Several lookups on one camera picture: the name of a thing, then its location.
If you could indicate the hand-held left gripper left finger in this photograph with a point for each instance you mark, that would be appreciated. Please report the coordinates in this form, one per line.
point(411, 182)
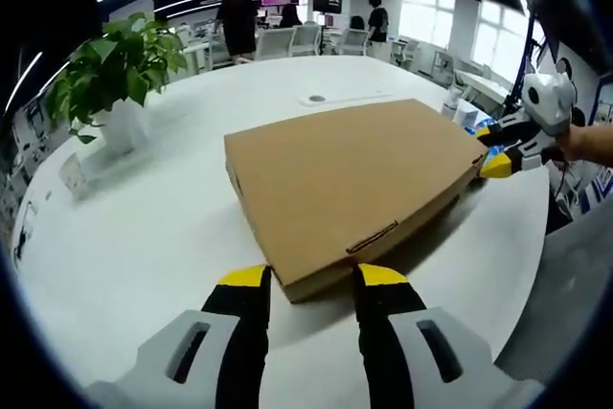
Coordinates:
point(239, 332)

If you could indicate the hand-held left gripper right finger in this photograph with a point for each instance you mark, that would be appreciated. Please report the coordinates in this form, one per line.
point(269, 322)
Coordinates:
point(388, 332)

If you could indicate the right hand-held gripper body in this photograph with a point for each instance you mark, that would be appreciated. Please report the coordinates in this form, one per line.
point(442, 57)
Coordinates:
point(548, 100)

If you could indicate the blue soft tissue pack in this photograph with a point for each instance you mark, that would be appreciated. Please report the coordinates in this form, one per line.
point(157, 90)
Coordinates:
point(471, 129)

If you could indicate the white pump bottle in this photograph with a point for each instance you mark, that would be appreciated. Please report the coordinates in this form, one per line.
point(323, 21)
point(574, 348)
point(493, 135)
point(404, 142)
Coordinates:
point(450, 100)

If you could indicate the brown cardboard shoe box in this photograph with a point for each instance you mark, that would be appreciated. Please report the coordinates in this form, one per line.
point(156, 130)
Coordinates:
point(345, 174)

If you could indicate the person's right hand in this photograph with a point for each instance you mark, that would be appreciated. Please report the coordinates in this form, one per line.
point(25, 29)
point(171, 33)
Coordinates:
point(577, 143)

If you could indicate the white mesh office chair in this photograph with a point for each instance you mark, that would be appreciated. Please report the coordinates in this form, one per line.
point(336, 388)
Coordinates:
point(565, 294)

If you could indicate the black monitor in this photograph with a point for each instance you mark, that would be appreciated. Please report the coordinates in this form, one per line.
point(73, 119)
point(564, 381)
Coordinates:
point(328, 4)

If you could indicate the small clear cup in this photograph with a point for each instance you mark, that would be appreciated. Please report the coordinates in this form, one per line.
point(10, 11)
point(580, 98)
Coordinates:
point(75, 176)

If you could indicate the small black object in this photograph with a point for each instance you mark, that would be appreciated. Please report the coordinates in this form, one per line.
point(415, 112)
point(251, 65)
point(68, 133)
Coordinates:
point(24, 236)

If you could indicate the green potted plant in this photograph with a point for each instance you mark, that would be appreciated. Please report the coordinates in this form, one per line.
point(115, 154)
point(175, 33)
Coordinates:
point(115, 69)

